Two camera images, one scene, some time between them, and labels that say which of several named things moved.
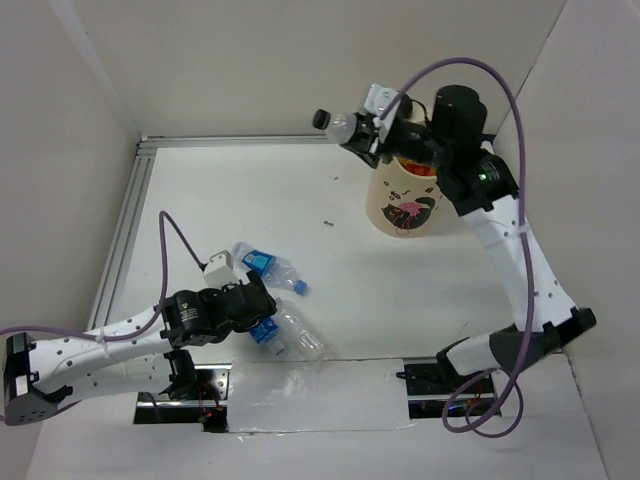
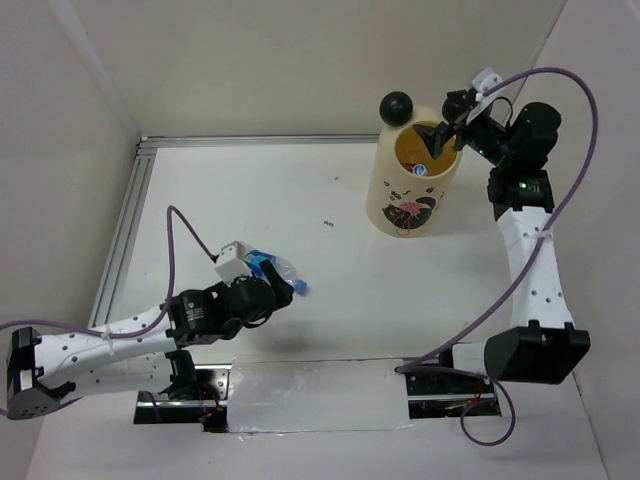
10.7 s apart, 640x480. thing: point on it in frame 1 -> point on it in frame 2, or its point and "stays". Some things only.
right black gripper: [362, 148] -> [435, 136]
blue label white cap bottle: [267, 334] -> [418, 169]
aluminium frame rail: [144, 144] stays
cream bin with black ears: [402, 197] stays
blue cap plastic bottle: [272, 269] stays
